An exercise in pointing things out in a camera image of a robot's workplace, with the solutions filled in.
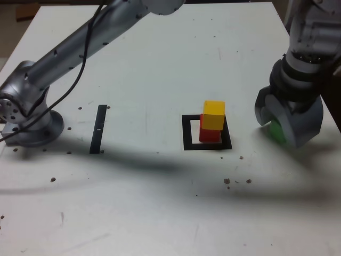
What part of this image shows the green cube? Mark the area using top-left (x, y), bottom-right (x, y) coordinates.
top-left (268, 119), bottom-right (287, 145)

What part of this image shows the red cube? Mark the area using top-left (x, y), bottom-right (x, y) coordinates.
top-left (199, 113), bottom-right (222, 143)

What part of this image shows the yellow cube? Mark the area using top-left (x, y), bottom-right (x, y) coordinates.
top-left (202, 100), bottom-right (226, 131)

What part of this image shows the brown cardboard box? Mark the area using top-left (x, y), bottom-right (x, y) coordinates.
top-left (15, 5), bottom-right (40, 22)

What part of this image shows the black tape strip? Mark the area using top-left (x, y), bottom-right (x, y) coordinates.
top-left (90, 105), bottom-right (108, 155)

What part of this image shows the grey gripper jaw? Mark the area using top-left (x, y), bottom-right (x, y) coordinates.
top-left (266, 94), bottom-right (324, 149)
top-left (255, 87), bottom-right (274, 126)

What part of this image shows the black tape square outline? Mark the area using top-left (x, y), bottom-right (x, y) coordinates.
top-left (182, 114), bottom-right (233, 151)

